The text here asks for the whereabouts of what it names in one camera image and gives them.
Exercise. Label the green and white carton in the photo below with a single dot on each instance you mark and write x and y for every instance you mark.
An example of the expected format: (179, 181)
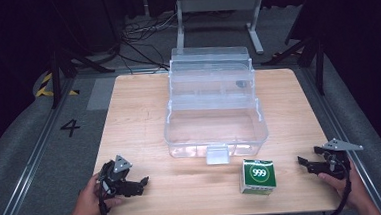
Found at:
(258, 177)

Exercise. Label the white metal stand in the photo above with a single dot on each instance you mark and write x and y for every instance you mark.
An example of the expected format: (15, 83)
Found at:
(217, 3)

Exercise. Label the white metal pole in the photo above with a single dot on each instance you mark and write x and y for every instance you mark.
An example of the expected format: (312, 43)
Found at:
(145, 2)

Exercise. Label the metal floor rail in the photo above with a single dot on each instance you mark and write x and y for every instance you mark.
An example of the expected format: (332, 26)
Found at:
(347, 138)
(31, 164)

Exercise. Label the clear plastic storage box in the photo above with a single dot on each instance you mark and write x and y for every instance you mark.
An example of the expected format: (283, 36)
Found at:
(214, 119)

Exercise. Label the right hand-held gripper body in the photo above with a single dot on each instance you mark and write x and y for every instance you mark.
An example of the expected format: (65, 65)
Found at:
(332, 160)

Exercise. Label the person's right hand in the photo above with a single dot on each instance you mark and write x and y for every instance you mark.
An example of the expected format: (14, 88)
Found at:
(347, 186)

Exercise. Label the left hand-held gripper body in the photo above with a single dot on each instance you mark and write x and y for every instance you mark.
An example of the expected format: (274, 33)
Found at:
(115, 179)

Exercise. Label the yellow and black floor tape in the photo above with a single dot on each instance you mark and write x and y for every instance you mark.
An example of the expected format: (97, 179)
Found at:
(46, 83)

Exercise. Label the person's left hand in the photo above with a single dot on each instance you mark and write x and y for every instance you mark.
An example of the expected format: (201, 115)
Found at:
(90, 201)

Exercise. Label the black metal stand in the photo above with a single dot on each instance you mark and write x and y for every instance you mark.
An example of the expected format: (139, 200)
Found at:
(56, 79)
(318, 63)

